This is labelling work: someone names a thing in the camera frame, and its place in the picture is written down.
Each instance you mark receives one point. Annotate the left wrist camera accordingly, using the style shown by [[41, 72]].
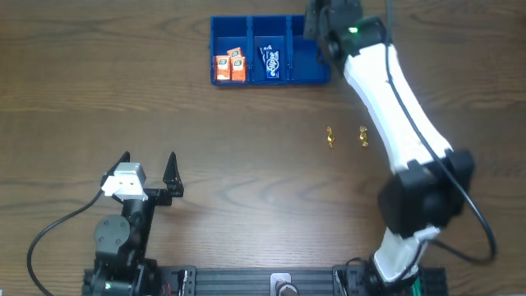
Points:
[[126, 181]]

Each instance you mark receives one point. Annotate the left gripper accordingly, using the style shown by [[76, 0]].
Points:
[[158, 196]]

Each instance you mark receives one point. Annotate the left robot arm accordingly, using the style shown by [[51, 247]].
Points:
[[123, 242]]

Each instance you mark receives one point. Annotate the blue tray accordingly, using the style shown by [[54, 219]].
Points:
[[304, 61]]

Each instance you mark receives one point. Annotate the orange candy box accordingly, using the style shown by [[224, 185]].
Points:
[[238, 69], [222, 68], [235, 52]]

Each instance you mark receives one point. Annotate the mounting rail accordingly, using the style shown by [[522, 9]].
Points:
[[246, 281]]

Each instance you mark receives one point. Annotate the blue candy pack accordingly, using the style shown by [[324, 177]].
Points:
[[271, 62]]

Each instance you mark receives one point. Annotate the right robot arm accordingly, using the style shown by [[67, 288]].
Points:
[[390, 111]]

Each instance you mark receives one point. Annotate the gold wrapped candy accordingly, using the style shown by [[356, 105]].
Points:
[[363, 136], [330, 137]]

